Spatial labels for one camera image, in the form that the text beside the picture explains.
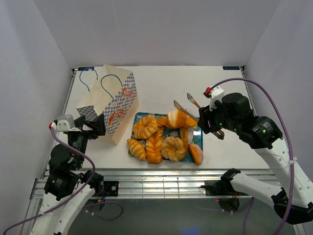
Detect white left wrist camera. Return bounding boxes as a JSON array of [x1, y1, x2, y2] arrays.
[[49, 115, 81, 132]]

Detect croissant bread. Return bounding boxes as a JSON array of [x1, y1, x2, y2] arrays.
[[127, 139, 146, 161]]

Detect orange bread piece under bun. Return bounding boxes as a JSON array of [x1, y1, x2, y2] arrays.
[[156, 117, 168, 127]]

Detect metal tongs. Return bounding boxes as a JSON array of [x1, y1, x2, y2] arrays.
[[173, 93, 225, 140]]

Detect blue checkered paper bag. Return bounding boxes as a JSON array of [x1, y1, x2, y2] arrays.
[[76, 65, 139, 145]]

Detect twisted ring bread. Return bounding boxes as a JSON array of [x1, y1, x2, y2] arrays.
[[133, 116, 158, 139]]

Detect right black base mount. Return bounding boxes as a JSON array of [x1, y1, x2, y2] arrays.
[[200, 180, 227, 196]]

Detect sugared donut bread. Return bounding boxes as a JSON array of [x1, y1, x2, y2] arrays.
[[161, 137, 186, 162]]

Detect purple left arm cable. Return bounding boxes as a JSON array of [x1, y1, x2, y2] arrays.
[[0, 127, 124, 235]]

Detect small orange bread piece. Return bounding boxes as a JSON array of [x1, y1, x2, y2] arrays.
[[183, 117, 198, 128]]

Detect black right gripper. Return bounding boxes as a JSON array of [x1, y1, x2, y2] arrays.
[[197, 97, 240, 134]]

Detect teal floral tray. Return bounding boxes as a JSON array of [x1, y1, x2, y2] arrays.
[[129, 112, 204, 164]]

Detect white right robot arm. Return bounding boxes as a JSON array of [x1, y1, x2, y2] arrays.
[[198, 89, 313, 225]]

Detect aluminium rail frame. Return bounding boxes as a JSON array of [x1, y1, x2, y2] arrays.
[[29, 168, 296, 200]]

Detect braided leaf bread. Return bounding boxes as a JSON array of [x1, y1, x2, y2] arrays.
[[145, 127, 164, 164]]

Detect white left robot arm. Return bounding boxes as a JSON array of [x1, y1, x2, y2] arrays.
[[30, 114, 106, 235]]

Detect blue table corner label left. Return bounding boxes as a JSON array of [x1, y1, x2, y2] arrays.
[[77, 67, 94, 71]]

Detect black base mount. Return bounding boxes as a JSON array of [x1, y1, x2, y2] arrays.
[[200, 180, 227, 196], [103, 181, 119, 197]]

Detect blue table corner label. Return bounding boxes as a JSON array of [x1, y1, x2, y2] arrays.
[[77, 67, 94, 71], [223, 66, 240, 71]]

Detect cream sandwich bread slice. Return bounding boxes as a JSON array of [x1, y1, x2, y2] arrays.
[[180, 127, 194, 146]]

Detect white topped round bun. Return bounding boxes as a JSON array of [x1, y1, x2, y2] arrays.
[[166, 110, 188, 129]]

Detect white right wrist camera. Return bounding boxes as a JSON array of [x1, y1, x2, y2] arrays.
[[203, 86, 224, 111]]

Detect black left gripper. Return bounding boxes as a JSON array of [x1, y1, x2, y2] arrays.
[[70, 113, 106, 167]]

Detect blue table corner label right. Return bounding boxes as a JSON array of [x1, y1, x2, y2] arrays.
[[223, 66, 240, 71]]

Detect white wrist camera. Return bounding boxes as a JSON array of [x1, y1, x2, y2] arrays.
[[203, 86, 224, 111], [49, 115, 81, 132]]

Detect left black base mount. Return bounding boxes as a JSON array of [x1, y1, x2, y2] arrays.
[[103, 181, 119, 197]]

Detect pink sugared half bun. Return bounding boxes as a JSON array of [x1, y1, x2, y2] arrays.
[[188, 144, 204, 165]]

